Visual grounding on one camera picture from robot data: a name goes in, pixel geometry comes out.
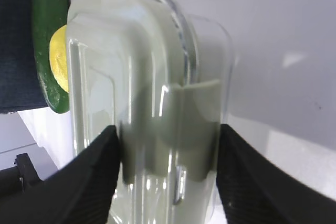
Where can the green cucumber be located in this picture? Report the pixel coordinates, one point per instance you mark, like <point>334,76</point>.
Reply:
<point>47,17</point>

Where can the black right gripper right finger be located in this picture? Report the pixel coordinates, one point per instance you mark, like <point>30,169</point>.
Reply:
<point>253,190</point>

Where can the dark blue lunch bag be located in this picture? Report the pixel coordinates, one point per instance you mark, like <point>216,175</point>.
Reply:
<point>20,88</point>

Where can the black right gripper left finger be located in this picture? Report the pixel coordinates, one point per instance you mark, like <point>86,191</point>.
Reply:
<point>81,192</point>

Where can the glass container with green lid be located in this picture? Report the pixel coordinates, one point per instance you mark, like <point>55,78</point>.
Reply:
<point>159,78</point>

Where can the yellow lemon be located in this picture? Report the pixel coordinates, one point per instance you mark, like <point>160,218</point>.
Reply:
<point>58,58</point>

